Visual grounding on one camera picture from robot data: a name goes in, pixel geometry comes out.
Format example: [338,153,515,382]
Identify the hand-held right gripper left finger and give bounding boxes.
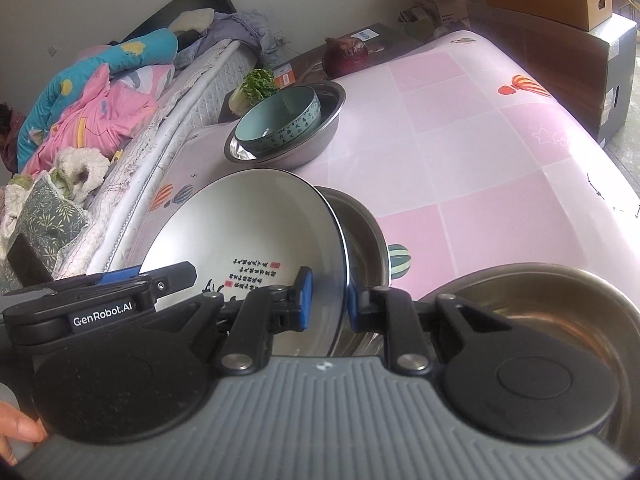
[142,266,316,378]

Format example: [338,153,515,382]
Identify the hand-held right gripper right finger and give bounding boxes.
[344,282,512,378]

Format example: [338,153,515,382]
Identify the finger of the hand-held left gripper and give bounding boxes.
[0,266,143,298]
[50,261,197,307]

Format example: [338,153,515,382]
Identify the stainless steel bowl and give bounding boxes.
[415,262,640,461]
[224,80,347,170]
[315,186,392,358]

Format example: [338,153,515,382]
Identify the white printed plate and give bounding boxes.
[140,169,348,358]

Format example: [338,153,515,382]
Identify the teal ceramic bowl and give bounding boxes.
[235,85,322,157]

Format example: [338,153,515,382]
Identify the person's left hand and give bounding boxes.
[0,400,48,466]

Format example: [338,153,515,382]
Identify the green floral pillow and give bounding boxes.
[0,177,93,291]

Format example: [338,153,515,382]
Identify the white quilted bed pad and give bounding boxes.
[50,42,241,281]

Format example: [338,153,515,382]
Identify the white fluffy blanket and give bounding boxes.
[0,147,111,231]

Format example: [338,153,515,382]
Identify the white mattress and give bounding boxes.
[87,40,266,276]

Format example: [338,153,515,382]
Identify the pink printed tablecloth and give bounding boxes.
[120,30,640,411]

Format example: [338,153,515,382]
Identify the napa cabbage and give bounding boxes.
[231,67,281,116]

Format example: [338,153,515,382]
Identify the blue printed quilt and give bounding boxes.
[17,27,178,171]

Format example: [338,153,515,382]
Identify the purple cabbage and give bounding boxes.
[322,36,370,80]

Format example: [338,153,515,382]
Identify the lilac grey garment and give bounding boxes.
[172,10,281,68]

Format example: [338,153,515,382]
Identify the cream cloth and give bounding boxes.
[167,7,216,33]

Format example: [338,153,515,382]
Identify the black bed headboard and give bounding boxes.
[120,0,238,46]

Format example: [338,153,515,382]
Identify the large dark brown box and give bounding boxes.
[467,2,638,148]

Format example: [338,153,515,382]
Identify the long cardboard box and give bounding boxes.
[480,0,613,31]

